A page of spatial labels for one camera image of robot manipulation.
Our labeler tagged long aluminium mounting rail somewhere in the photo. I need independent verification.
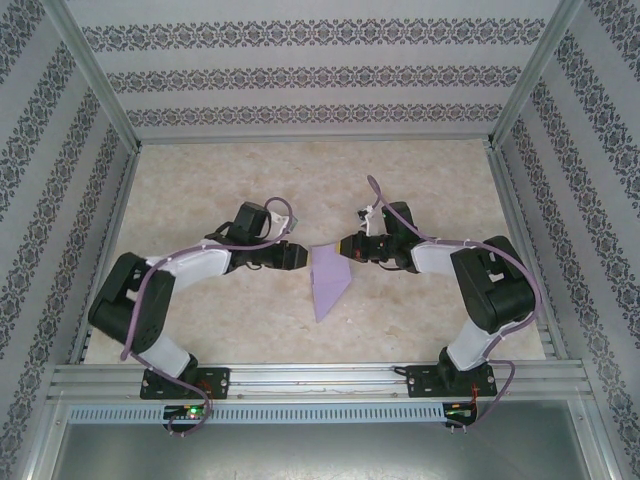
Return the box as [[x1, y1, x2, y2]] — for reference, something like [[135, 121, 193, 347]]
[[47, 358, 594, 404]]

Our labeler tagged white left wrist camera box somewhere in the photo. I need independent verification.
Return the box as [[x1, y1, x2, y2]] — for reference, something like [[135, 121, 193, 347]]
[[269, 210, 302, 237]]

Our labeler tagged aluminium frame post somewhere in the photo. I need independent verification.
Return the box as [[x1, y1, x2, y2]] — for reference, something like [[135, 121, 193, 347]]
[[487, 0, 585, 151], [42, 0, 145, 151]]

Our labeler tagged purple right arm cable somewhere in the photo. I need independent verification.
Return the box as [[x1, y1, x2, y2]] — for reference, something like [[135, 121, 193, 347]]
[[366, 173, 545, 434]]

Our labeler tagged aluminium side rail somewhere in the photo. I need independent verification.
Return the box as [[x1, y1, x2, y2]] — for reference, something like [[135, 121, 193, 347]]
[[487, 147, 569, 361], [67, 147, 141, 366]]

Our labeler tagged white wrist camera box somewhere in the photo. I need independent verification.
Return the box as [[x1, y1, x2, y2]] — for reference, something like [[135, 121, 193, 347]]
[[269, 210, 302, 237], [355, 203, 377, 236]]

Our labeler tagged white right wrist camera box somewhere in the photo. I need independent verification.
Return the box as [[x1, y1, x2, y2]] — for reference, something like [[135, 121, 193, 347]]
[[355, 203, 377, 236]]

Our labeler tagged grey slotted cable duct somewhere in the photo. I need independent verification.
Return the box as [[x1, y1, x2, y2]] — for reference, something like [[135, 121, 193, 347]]
[[67, 402, 447, 426]]

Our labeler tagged grey metal sheet panel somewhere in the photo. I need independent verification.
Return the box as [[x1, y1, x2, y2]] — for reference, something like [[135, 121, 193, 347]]
[[47, 399, 609, 480]]

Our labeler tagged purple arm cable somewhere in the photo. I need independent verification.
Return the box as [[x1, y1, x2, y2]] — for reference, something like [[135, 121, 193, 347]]
[[119, 195, 296, 439], [366, 173, 545, 434]]

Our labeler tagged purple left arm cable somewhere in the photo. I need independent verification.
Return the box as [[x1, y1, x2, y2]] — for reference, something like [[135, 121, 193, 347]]
[[119, 195, 296, 439]]

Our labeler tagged purple paper sheet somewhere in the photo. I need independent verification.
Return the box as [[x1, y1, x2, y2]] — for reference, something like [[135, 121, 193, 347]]
[[308, 243, 357, 323]]

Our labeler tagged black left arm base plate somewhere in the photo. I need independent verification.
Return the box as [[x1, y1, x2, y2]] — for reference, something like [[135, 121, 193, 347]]
[[139, 366, 232, 401]]

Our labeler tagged thin aluminium wall-foot rail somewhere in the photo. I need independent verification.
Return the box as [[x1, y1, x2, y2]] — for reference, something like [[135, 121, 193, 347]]
[[135, 133, 495, 147]]

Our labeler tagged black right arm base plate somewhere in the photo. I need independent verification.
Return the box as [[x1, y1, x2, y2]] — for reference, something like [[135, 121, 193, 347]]
[[407, 364, 499, 400]]

